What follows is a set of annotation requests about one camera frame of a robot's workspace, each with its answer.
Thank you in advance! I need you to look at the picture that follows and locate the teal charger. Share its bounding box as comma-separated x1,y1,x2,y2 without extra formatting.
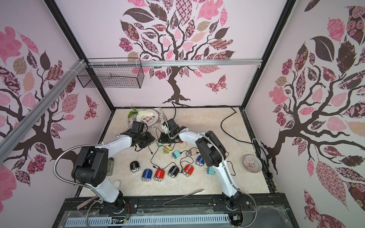
206,167,215,175
172,151,181,159

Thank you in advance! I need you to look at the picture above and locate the black blue shaver cable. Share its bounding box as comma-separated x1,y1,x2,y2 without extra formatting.
149,143,164,169

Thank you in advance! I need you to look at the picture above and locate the pink charger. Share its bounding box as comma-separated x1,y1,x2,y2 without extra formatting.
188,147,198,156

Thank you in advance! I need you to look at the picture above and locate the black shaver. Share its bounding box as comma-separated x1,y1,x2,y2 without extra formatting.
130,161,141,173
168,165,180,178

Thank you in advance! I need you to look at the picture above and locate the blue shaver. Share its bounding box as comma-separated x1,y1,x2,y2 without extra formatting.
141,169,153,181
195,155,205,167

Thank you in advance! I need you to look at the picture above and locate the red shaver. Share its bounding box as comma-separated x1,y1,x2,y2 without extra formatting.
182,164,194,177
154,169,165,182

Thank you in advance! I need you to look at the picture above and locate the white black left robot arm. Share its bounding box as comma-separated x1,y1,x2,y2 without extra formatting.
53,121,155,214

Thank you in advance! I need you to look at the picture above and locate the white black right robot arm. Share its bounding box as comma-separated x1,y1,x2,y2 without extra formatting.
162,119,257,211

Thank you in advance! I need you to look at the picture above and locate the floral placemat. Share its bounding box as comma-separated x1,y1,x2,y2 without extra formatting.
128,107,164,129

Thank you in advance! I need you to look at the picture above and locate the white power strip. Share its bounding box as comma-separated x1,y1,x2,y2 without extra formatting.
178,142,187,149

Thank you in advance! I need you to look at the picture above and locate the white patterned plate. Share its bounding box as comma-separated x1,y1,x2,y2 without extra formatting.
135,109,160,127

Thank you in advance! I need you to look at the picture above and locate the white flower with leaves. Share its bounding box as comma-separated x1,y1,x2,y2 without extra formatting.
127,106,155,118

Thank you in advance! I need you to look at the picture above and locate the glass spice jar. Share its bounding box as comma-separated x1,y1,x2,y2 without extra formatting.
107,157,115,176

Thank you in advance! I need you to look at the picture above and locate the pink glass dish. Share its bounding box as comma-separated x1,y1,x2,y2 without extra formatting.
242,154,262,173

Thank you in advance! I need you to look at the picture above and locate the black power strip cord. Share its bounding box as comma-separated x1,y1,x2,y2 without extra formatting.
170,100,191,120

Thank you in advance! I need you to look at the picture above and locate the black socket power cord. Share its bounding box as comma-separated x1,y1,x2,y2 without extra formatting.
220,106,257,146

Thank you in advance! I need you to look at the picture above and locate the black wire basket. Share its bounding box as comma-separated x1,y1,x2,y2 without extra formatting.
77,57,144,89

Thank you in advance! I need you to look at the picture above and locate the aluminium rail back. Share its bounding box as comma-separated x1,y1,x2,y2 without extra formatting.
88,59,262,67

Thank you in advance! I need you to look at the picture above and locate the aluminium rail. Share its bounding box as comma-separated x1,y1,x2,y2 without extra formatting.
1,59,86,163
88,59,262,67

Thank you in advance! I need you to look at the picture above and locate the white slotted cable duct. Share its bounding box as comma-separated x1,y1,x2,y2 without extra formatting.
60,214,231,228

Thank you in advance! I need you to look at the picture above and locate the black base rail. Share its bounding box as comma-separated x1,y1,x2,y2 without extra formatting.
58,193,289,217

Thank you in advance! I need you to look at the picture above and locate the aluminium rail left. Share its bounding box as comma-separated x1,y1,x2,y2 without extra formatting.
1,59,86,163

